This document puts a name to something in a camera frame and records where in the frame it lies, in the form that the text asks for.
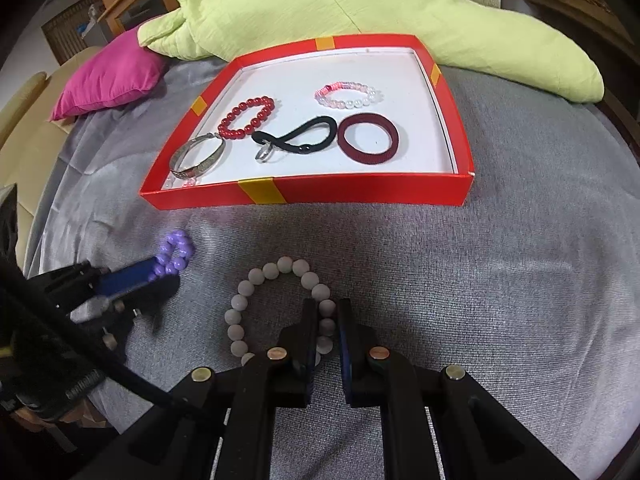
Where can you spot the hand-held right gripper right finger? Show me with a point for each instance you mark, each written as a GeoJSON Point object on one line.
{"type": "Point", "coordinates": [347, 355]}

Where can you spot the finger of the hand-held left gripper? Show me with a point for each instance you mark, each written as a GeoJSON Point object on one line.
{"type": "Point", "coordinates": [127, 280]}
{"type": "Point", "coordinates": [150, 295]}

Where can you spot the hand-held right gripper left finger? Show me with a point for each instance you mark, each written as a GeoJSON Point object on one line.
{"type": "Point", "coordinates": [300, 355]}

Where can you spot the silver bangle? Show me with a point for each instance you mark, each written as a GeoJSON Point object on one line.
{"type": "Point", "coordinates": [200, 162]}

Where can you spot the maroon hair band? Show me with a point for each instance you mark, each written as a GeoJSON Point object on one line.
{"type": "Point", "coordinates": [370, 159]}

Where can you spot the red cardboard box lid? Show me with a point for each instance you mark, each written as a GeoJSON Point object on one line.
{"type": "Point", "coordinates": [320, 125]}

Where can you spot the beige sofa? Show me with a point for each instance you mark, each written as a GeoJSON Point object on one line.
{"type": "Point", "coordinates": [30, 125]}

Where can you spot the pink pillow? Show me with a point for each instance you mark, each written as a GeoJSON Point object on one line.
{"type": "Point", "coordinates": [110, 75]}

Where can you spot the wicker cabinet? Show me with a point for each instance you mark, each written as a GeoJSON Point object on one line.
{"type": "Point", "coordinates": [70, 30]}

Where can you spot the light green quilt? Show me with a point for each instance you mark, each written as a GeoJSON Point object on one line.
{"type": "Point", "coordinates": [350, 15]}

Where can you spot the wooden bench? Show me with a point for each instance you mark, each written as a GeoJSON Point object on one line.
{"type": "Point", "coordinates": [575, 50]}

